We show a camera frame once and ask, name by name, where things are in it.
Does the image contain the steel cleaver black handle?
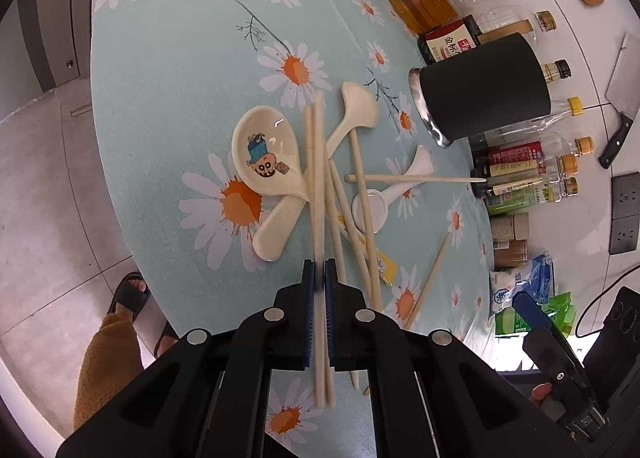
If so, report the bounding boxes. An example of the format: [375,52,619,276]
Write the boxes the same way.
[599,32,640,169]

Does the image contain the person's right hand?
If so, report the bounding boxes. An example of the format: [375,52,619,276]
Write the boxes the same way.
[529,382,552,407]

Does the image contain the dark soy sauce bottle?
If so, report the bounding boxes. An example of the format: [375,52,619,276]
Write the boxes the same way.
[418,15,482,65]

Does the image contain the green label sauce bottle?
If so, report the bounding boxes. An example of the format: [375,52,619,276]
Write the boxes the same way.
[485,178,579,216]

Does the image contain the cream chopstick diagonal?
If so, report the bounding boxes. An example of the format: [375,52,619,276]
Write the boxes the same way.
[328,159,371,299]

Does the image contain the wooden chopstick lower right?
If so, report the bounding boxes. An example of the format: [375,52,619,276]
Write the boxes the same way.
[404,232,451,330]

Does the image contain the cream chopstick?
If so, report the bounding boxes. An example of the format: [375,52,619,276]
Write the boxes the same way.
[349,130,382,312]
[311,91,326,408]
[304,105,335,408]

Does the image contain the large amber oil bottle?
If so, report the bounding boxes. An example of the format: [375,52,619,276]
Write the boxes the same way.
[389,0,460,36]

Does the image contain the brown fuzzy trouser leg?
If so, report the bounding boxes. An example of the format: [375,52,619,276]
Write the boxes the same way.
[74,313,143,430]

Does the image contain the black sandal foot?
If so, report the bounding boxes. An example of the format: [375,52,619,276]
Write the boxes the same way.
[107,270,151,322]

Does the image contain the small white ceramic spoon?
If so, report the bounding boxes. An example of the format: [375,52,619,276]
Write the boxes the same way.
[367,145,434,234]

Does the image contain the black power cable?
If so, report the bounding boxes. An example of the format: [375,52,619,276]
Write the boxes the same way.
[574,264,640,339]

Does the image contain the daisy print blue tablecloth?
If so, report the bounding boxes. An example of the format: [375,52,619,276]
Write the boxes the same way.
[91,0,492,352]

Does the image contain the blue white plastic bag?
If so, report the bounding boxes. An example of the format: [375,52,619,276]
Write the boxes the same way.
[489,252,555,315]

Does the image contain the clear jar gold cap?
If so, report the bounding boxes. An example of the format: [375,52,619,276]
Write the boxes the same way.
[473,5,558,46]

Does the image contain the black cylindrical utensil holder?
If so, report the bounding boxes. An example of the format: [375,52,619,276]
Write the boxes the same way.
[408,33,551,148]

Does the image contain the green packet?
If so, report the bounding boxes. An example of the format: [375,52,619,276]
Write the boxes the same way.
[495,292,577,337]

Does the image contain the black wall power socket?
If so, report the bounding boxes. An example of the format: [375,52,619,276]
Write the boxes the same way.
[608,172,640,256]

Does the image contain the clear bottle yellow cap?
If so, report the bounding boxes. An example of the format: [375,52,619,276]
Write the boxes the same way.
[496,96,584,138]

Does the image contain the cartoon print ceramic spoon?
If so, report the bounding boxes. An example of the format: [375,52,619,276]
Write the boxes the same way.
[231,105,309,200]

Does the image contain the red label sauce bottle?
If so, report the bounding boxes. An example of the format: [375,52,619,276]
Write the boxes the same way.
[472,135,596,176]

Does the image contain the yellow handled small utensil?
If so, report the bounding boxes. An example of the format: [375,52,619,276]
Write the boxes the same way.
[336,214,399,287]

